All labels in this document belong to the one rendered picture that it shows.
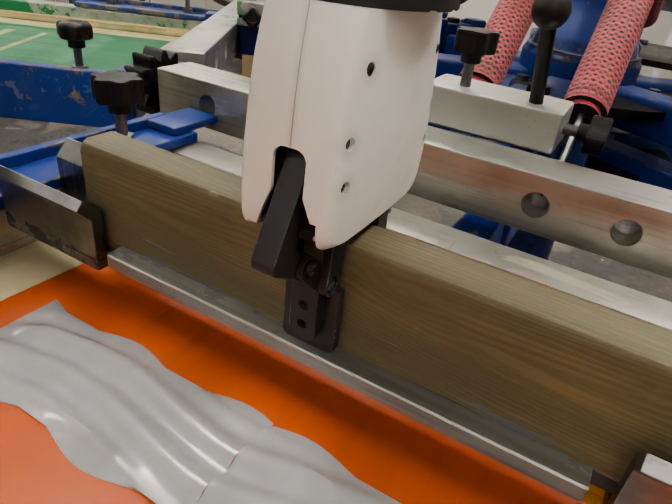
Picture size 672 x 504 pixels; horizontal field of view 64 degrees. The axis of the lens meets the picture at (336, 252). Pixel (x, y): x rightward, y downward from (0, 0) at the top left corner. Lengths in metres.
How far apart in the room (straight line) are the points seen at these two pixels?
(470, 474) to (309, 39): 0.22
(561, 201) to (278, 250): 0.28
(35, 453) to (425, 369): 0.19
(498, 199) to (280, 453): 0.28
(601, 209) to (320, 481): 0.29
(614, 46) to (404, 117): 0.49
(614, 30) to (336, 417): 0.56
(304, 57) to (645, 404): 0.19
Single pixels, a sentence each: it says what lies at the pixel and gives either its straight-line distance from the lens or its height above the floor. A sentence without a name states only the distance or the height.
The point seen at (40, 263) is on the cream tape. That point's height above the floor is 0.95.
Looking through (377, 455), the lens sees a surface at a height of 0.95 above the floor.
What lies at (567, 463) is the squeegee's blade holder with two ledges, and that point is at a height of 0.99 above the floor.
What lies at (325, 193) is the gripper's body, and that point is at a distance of 0.21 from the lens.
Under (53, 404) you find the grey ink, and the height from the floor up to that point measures 0.96.
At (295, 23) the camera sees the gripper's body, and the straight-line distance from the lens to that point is 0.21.
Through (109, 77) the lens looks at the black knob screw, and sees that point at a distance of 0.51.
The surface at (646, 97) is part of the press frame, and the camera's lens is 0.97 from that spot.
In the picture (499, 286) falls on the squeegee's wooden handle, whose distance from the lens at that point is 0.25.
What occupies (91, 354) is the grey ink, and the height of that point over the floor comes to 0.96.
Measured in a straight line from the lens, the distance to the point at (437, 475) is 0.30.
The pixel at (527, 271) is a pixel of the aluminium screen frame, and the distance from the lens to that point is 0.41.
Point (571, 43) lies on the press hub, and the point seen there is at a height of 1.07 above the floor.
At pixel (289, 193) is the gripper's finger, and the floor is 1.09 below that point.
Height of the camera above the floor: 1.19
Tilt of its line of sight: 31 degrees down
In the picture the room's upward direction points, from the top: 7 degrees clockwise
